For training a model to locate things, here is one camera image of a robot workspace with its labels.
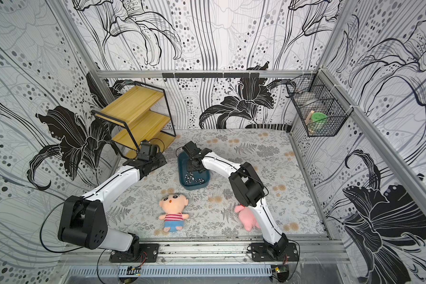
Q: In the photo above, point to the green round lid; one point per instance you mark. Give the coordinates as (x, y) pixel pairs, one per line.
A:
(319, 118)

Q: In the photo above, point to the pink plush toy red hat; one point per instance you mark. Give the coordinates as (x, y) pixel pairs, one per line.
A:
(246, 217)

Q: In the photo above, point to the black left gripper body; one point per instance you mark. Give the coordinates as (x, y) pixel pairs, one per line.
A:
(157, 161)

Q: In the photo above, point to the black white striped cloth roll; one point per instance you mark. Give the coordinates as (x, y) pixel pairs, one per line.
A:
(281, 127)

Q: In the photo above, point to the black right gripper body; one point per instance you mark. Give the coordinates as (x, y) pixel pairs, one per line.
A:
(192, 165)

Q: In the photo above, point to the black wire basket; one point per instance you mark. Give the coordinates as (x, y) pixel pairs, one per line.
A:
(312, 93)

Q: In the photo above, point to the teal plastic storage box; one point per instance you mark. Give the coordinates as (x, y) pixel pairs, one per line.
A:
(182, 170)

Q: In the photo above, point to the black wall rail bar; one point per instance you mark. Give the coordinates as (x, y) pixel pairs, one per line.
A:
(179, 75)

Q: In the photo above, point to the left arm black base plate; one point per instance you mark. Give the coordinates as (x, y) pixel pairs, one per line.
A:
(142, 252)

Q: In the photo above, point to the wooden shelf black metal frame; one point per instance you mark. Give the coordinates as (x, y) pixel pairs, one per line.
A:
(142, 112)

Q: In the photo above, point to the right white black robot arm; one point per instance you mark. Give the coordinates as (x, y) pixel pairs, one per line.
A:
(248, 189)

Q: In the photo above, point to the boy plush doll striped shirt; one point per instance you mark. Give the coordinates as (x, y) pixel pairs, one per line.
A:
(173, 218)

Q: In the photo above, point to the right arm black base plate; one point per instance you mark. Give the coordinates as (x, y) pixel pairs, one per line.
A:
(260, 253)

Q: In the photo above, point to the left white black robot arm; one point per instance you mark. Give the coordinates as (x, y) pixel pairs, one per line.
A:
(83, 221)

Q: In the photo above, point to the white slotted cable duct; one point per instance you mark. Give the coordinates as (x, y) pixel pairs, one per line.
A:
(162, 271)

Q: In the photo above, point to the pile of silver wing nuts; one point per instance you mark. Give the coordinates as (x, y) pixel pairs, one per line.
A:
(191, 180)

